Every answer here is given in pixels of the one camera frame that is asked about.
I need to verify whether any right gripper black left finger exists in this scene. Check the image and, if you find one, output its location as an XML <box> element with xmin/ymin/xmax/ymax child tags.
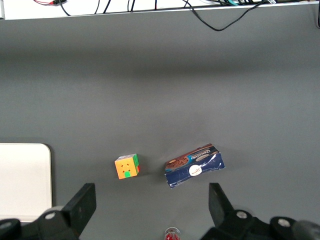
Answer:
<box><xmin>37</xmin><ymin>183</ymin><xmax>97</xmax><ymax>240</ymax></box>

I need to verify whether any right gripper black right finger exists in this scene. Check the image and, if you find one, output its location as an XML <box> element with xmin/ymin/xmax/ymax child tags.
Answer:
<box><xmin>199</xmin><ymin>182</ymin><xmax>272</xmax><ymax>240</ymax></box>

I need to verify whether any blue chocolate cookie box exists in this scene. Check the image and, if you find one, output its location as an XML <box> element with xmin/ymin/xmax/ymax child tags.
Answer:
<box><xmin>164</xmin><ymin>143</ymin><xmax>226</xmax><ymax>190</ymax></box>

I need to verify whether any cream plastic tray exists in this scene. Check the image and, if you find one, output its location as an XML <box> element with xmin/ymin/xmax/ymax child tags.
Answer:
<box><xmin>0</xmin><ymin>143</ymin><xmax>53</xmax><ymax>223</ymax></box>

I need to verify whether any red soda bottle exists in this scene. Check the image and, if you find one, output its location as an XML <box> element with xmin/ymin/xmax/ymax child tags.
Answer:
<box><xmin>163</xmin><ymin>226</ymin><xmax>181</xmax><ymax>240</ymax></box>

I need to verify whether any orange-faced puzzle cube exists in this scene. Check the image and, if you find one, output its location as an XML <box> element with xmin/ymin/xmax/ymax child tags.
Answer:
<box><xmin>114</xmin><ymin>153</ymin><xmax>141</xmax><ymax>180</ymax></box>

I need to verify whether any long looping black cable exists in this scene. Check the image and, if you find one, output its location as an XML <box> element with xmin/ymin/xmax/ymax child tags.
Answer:
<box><xmin>183</xmin><ymin>0</ymin><xmax>269</xmax><ymax>32</ymax></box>

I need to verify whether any red thin cable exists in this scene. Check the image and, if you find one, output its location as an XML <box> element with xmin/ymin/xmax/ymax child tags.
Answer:
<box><xmin>33</xmin><ymin>0</ymin><xmax>68</xmax><ymax>6</ymax></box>

